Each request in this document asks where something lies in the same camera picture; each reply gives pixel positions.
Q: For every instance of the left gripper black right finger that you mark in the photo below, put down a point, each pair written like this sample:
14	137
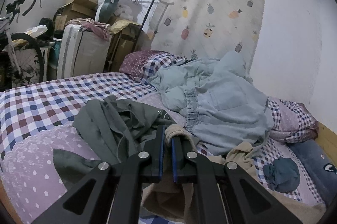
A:
224	193

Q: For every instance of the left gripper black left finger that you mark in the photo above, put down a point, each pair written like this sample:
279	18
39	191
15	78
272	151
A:
110	193

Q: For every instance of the beige t-shirt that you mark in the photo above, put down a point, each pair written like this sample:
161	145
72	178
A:
174	202

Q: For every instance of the teal crumpled garment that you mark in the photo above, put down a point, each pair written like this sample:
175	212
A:
282	175

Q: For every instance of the dark green garment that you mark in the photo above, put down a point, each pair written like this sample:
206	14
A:
114	130

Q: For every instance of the light blue denim jacket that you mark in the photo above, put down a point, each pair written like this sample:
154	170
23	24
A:
217	97

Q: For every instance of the checkered plaid bed sheet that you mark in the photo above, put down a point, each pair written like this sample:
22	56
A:
35	119

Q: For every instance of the checkered dotted quilt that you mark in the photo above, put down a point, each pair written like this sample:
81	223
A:
292	121

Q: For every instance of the dark blue cartoon pillow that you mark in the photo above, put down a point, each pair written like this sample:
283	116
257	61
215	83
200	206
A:
319	167

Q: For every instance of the white foam mattress box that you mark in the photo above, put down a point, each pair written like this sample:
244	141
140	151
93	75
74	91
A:
82	52

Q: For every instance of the bicycle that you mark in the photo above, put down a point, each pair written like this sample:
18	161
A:
22	59

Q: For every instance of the brown cardboard box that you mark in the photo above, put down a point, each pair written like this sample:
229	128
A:
126	37

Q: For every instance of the stacked cardboard boxes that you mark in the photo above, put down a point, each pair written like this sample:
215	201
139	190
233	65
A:
73	9

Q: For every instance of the green white plush toy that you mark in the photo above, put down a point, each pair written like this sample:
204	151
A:
105	10

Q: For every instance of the wooden bed frame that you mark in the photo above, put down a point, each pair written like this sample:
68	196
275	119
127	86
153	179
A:
327	140

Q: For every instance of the pineapple print wall cloth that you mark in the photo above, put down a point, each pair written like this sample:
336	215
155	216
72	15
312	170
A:
207	28

